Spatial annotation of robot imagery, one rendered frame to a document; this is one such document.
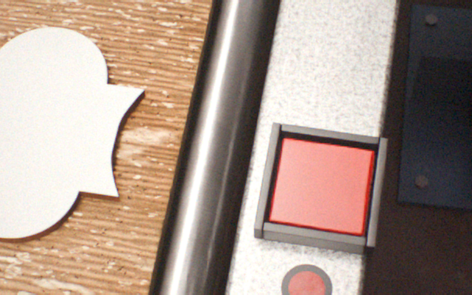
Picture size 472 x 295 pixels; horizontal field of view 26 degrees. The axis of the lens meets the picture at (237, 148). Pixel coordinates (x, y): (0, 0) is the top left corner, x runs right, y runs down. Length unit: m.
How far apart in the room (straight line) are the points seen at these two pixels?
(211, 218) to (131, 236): 0.06
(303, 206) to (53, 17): 0.22
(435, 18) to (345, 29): 1.10
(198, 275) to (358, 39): 0.20
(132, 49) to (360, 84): 0.16
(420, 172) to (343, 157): 1.02
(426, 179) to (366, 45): 0.96
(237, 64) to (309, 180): 0.10
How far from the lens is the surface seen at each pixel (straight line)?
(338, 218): 0.64
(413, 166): 1.68
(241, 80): 0.70
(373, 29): 0.73
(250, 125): 0.73
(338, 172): 0.66
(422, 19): 1.83
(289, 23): 0.72
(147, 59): 0.69
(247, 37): 0.72
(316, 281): 0.64
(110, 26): 0.71
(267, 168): 0.65
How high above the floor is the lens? 1.52
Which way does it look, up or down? 64 degrees down
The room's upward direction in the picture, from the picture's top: 4 degrees counter-clockwise
